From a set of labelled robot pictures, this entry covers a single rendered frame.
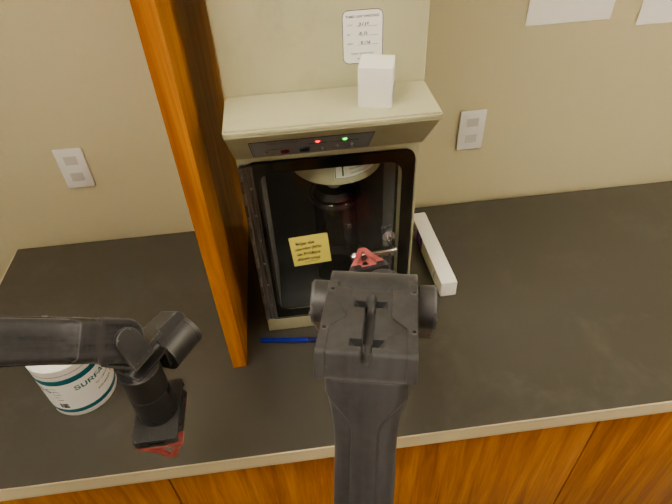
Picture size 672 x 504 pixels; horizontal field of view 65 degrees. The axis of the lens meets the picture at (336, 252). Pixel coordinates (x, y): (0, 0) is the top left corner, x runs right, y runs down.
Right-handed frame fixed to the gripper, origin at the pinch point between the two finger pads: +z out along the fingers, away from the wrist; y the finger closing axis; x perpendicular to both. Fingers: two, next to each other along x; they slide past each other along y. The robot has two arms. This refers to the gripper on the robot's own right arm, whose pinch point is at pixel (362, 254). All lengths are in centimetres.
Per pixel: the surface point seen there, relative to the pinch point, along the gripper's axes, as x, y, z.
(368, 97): -4.0, 33.0, -2.6
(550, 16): -57, 19, 46
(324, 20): -0.1, 42.2, 5.5
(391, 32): -9.8, 38.6, 5.1
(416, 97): -11.6, 30.6, -1.0
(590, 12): -66, 18, 46
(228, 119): 16.7, 33.6, -1.4
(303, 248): 11.0, 0.8, 4.6
